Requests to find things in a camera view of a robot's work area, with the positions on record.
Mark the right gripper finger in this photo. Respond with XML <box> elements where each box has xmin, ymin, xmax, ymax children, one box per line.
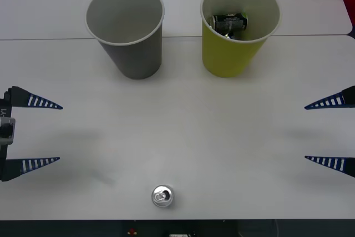
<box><xmin>304</xmin><ymin>155</ymin><xmax>355</xmax><ymax>178</ymax></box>
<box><xmin>303</xmin><ymin>85</ymin><xmax>355</xmax><ymax>110</ymax></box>

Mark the grey plastic bin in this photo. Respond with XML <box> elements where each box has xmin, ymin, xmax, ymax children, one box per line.
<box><xmin>85</xmin><ymin>0</ymin><xmax>165</xmax><ymax>80</ymax></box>

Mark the silver drink can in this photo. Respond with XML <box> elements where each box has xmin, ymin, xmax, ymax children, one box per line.
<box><xmin>151</xmin><ymin>184</ymin><xmax>175</xmax><ymax>208</ymax></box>

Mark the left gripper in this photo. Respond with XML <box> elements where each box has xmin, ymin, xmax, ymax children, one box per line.
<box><xmin>0</xmin><ymin>85</ymin><xmax>64</xmax><ymax>183</ymax></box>

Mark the yellow-green plastic bin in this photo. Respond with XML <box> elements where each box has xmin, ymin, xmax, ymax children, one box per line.
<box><xmin>200</xmin><ymin>0</ymin><xmax>281</xmax><ymax>79</ymax></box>

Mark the black drink can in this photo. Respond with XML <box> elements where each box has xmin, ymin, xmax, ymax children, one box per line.
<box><xmin>211</xmin><ymin>11</ymin><xmax>249</xmax><ymax>32</ymax></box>

